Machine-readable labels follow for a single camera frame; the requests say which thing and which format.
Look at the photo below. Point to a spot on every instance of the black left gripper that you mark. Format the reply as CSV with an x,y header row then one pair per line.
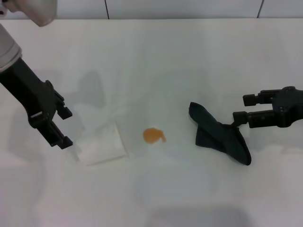
x,y
26,89

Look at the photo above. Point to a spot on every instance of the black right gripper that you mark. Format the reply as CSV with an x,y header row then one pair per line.
x,y
288,106

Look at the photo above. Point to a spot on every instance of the white paper cup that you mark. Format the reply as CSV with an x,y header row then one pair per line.
x,y
101,144

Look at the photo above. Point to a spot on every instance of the dark blue rag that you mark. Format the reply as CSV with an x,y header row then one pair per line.
x,y
220,137

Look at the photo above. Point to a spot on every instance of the brown water stain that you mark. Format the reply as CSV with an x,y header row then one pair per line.
x,y
152,136

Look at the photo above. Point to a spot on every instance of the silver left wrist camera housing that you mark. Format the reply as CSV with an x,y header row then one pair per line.
x,y
40,11

